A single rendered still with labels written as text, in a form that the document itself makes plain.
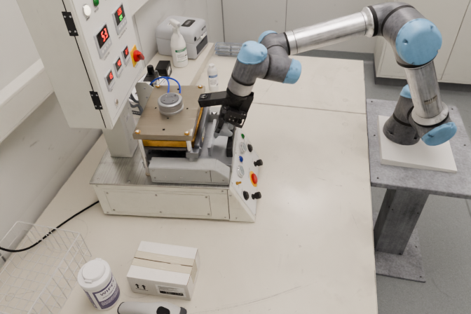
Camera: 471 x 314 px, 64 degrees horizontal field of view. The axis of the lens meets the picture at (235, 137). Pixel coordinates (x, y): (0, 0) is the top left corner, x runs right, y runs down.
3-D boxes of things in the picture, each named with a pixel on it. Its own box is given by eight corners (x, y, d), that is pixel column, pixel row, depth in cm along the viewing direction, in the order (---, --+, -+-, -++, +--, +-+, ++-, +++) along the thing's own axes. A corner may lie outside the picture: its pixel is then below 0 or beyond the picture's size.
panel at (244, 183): (255, 217, 131) (230, 183, 121) (258, 158, 154) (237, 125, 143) (260, 216, 130) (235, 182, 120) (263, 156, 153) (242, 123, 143)
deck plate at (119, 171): (89, 184, 123) (88, 182, 123) (123, 118, 149) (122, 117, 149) (229, 190, 119) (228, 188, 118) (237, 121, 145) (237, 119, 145)
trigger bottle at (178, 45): (170, 64, 207) (163, 19, 191) (183, 59, 210) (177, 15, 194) (179, 70, 201) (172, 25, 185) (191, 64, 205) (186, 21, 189)
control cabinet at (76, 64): (91, 181, 123) (5, -20, 82) (122, 118, 148) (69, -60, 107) (139, 182, 122) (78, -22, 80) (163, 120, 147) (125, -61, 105)
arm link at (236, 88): (229, 81, 109) (232, 66, 115) (225, 93, 112) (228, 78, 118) (254, 89, 110) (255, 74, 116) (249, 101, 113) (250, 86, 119)
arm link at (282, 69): (296, 49, 116) (263, 41, 113) (306, 69, 108) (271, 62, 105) (286, 70, 121) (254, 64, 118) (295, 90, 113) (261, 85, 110)
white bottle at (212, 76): (207, 88, 195) (205, 63, 186) (216, 85, 197) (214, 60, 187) (211, 92, 192) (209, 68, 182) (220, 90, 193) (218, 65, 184)
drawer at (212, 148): (144, 169, 126) (139, 153, 121) (160, 128, 142) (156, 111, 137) (232, 173, 123) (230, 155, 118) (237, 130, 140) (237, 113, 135)
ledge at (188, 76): (102, 132, 171) (99, 124, 168) (167, 46, 233) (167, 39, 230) (165, 139, 165) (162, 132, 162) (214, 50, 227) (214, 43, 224)
